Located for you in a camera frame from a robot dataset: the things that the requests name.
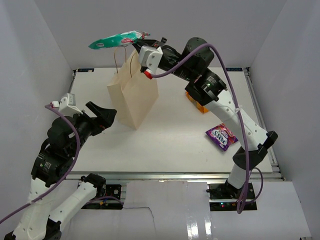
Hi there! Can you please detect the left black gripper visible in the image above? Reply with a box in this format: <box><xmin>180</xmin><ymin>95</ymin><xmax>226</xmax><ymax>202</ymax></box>
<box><xmin>68</xmin><ymin>100</ymin><xmax>117</xmax><ymax>156</ymax></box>

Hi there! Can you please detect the green Fox's candy bag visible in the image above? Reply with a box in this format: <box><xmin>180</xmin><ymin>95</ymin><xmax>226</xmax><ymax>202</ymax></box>
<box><xmin>88</xmin><ymin>30</ymin><xmax>151</xmax><ymax>50</ymax></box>

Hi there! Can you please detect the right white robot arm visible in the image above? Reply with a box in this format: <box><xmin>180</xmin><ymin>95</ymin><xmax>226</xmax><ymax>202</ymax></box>
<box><xmin>133</xmin><ymin>37</ymin><xmax>278</xmax><ymax>200</ymax></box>

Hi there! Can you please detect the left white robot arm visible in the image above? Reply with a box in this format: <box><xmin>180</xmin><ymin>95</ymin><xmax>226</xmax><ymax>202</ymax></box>
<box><xmin>1</xmin><ymin>101</ymin><xmax>117</xmax><ymax>240</ymax></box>

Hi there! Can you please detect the beige paper bag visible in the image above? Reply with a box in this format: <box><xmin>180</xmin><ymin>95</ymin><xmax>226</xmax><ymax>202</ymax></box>
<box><xmin>107</xmin><ymin>50</ymin><xmax>159</xmax><ymax>130</ymax></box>

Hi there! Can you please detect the purple Fox's candy bag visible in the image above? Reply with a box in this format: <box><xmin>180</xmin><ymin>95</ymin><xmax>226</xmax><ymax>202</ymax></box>
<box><xmin>205</xmin><ymin>123</ymin><xmax>238</xmax><ymax>152</ymax></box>

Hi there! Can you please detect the left blue table label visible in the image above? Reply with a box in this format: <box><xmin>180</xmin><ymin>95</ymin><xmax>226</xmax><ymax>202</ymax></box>
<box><xmin>76</xmin><ymin>68</ymin><xmax>95</xmax><ymax>73</ymax></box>

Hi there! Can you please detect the blue table label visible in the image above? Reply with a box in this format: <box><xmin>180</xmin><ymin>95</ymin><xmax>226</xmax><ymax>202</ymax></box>
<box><xmin>226</xmin><ymin>67</ymin><xmax>243</xmax><ymax>72</ymax></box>
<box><xmin>76</xmin><ymin>68</ymin><xmax>95</xmax><ymax>73</ymax></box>

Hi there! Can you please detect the orange snack pack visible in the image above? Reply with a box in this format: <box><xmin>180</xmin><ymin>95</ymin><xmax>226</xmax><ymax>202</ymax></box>
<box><xmin>185</xmin><ymin>91</ymin><xmax>209</xmax><ymax>114</ymax></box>

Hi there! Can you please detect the right blue table label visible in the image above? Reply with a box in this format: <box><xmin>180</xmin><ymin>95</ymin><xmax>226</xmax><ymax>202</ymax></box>
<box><xmin>226</xmin><ymin>67</ymin><xmax>243</xmax><ymax>72</ymax></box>

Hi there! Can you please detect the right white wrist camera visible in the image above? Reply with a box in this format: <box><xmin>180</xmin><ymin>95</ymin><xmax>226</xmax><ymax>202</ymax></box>
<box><xmin>138</xmin><ymin>46</ymin><xmax>163</xmax><ymax>79</ymax></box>

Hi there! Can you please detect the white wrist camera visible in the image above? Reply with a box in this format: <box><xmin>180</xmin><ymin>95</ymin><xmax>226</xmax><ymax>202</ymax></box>
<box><xmin>138</xmin><ymin>46</ymin><xmax>163</xmax><ymax>79</ymax></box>
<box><xmin>51</xmin><ymin>93</ymin><xmax>83</xmax><ymax>117</ymax></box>

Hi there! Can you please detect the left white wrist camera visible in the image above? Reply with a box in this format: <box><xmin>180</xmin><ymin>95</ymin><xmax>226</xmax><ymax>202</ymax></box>
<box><xmin>51</xmin><ymin>93</ymin><xmax>83</xmax><ymax>117</ymax></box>

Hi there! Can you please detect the aluminium front rail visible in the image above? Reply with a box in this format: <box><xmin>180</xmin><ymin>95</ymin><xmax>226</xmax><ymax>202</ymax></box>
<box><xmin>66</xmin><ymin>171</ymin><xmax>282</xmax><ymax>181</ymax></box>

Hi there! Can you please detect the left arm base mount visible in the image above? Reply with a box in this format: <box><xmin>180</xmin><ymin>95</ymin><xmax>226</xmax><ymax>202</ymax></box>
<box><xmin>82</xmin><ymin>184</ymin><xmax>126</xmax><ymax>210</ymax></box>

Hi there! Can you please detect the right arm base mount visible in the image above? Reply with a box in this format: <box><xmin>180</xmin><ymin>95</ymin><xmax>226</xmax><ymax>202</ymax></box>
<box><xmin>206</xmin><ymin>183</ymin><xmax>258</xmax><ymax>212</ymax></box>

